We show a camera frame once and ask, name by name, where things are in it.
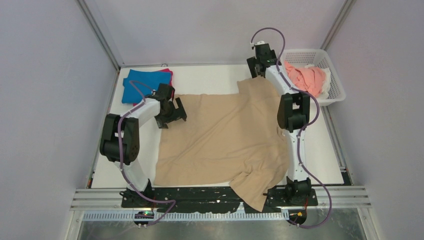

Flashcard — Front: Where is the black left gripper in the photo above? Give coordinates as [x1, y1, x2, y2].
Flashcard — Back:
[155, 98, 186, 129]

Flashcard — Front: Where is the beige t shirt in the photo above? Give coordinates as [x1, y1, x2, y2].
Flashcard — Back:
[153, 77, 290, 212]

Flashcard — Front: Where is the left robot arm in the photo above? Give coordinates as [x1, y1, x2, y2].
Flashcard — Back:
[99, 83, 187, 207]

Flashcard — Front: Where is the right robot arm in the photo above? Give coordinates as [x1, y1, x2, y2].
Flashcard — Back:
[246, 41, 313, 205]

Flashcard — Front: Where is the white plastic laundry basket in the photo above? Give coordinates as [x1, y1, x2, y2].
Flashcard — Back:
[281, 48, 346, 107]

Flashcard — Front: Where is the red folded t shirt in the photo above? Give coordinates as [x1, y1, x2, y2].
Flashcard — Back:
[133, 68, 175, 107]

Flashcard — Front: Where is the blue folded t shirt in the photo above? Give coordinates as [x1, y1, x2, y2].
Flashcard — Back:
[121, 69, 173, 105]

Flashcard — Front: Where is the pink t shirt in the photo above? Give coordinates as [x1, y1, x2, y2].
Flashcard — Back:
[284, 61, 328, 97]

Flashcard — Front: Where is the white t shirt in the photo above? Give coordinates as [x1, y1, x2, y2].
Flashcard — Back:
[302, 64, 332, 99]

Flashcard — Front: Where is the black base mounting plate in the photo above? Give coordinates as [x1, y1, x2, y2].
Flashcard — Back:
[119, 187, 318, 214]

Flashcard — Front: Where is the aluminium frame rail right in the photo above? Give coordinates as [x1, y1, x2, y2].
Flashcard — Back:
[320, 0, 357, 51]

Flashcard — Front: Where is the aluminium frame rail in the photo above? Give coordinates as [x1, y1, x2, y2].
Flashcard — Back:
[75, 0, 122, 72]
[320, 0, 357, 51]

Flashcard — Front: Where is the aluminium front rail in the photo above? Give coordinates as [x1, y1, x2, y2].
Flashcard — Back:
[70, 185, 371, 225]

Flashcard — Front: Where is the aluminium frame rail left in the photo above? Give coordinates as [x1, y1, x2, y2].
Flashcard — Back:
[75, 0, 122, 72]

